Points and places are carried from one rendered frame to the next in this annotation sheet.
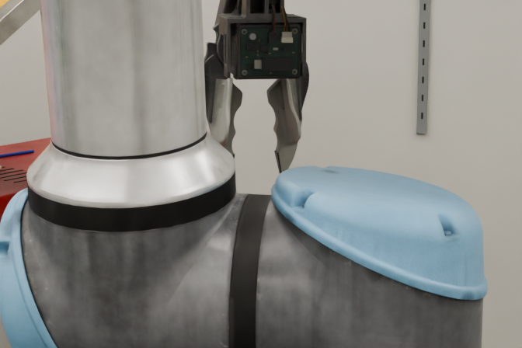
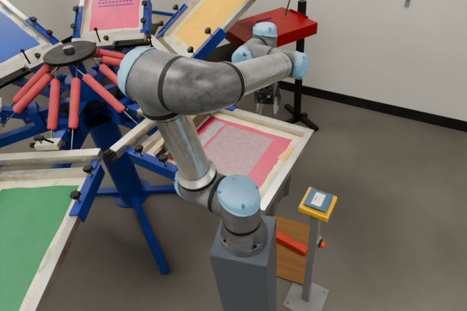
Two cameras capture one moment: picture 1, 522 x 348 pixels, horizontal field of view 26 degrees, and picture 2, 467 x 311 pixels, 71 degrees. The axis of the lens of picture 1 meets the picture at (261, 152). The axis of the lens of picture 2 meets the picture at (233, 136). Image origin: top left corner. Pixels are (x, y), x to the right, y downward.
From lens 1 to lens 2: 0.68 m
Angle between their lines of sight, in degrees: 40
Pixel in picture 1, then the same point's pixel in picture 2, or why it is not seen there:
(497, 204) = (429, 33)
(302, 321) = (218, 212)
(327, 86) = not seen: outside the picture
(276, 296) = (214, 206)
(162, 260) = (197, 195)
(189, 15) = (197, 161)
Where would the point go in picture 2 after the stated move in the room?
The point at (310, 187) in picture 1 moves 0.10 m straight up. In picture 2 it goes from (222, 189) to (217, 164)
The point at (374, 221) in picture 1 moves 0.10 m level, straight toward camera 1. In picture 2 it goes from (227, 204) to (206, 233)
